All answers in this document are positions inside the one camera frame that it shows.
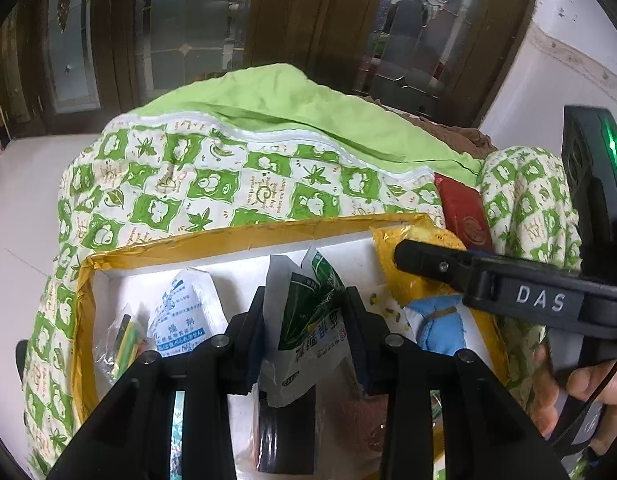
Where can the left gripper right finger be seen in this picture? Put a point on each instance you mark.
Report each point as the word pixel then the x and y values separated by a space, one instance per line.
pixel 486 433

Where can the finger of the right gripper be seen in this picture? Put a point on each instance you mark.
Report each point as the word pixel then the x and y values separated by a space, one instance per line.
pixel 448 266
pixel 590 158

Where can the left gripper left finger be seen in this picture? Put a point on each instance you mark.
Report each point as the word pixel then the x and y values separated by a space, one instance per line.
pixel 128 435

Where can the yellow snack packet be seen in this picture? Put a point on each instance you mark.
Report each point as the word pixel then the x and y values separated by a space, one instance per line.
pixel 405 287

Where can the blue cloth toy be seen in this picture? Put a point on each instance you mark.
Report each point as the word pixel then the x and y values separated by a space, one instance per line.
pixel 436 324

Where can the white lemon print tissue pack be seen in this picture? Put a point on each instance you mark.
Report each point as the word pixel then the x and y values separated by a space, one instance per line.
pixel 400 320

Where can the small bag of coloured sticks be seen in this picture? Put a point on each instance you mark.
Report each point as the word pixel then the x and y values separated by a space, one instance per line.
pixel 117 351

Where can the white blue desiccant sachet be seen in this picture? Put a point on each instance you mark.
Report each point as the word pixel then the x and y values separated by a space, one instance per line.
pixel 188 314

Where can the green white medicine packet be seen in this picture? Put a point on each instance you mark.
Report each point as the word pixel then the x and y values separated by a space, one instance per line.
pixel 304 329

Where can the dark blue stick pack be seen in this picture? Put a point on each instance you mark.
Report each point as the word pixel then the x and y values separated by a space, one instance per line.
pixel 286 438

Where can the blue cartoon tissue pack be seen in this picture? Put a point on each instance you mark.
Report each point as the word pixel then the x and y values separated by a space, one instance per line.
pixel 176 437

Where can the person's right hand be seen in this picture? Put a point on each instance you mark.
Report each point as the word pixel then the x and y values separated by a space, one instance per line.
pixel 581 385

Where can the yellow taped foam tray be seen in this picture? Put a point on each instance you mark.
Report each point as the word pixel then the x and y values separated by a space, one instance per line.
pixel 356 246

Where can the wooden glass side door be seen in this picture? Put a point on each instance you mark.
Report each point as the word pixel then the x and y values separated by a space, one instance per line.
pixel 441 59

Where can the green patterned quilt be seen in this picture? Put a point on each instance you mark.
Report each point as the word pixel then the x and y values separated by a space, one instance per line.
pixel 263 145

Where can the wooden glass double door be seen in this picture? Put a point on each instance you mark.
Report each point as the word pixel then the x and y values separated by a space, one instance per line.
pixel 86 61

